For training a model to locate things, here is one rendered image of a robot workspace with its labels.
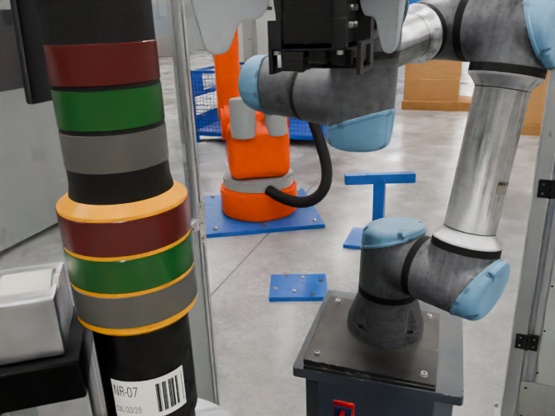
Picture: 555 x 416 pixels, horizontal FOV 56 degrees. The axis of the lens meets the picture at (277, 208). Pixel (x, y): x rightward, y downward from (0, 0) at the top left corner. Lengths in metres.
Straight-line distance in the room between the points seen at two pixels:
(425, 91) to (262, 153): 5.69
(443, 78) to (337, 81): 8.88
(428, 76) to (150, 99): 9.31
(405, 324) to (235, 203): 3.33
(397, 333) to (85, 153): 0.91
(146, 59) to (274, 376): 2.48
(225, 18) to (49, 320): 0.26
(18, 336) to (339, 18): 0.29
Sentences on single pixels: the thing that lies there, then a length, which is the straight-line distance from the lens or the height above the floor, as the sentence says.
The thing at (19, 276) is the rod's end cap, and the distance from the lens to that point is 0.20.
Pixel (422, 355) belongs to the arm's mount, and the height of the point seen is 1.02.
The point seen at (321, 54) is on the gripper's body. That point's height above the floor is 1.59.
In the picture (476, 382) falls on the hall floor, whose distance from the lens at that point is 2.70.
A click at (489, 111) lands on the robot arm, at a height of 1.47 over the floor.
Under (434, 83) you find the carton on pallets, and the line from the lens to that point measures 9.45.
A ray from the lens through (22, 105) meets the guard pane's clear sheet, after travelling 1.16.
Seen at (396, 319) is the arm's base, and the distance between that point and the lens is 1.03.
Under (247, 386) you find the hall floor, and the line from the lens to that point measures 2.57.
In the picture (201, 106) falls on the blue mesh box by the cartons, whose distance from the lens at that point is 7.23.
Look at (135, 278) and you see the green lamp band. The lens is 0.17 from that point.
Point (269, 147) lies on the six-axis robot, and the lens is 4.14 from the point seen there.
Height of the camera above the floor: 1.62
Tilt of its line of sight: 20 degrees down
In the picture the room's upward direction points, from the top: 2 degrees counter-clockwise
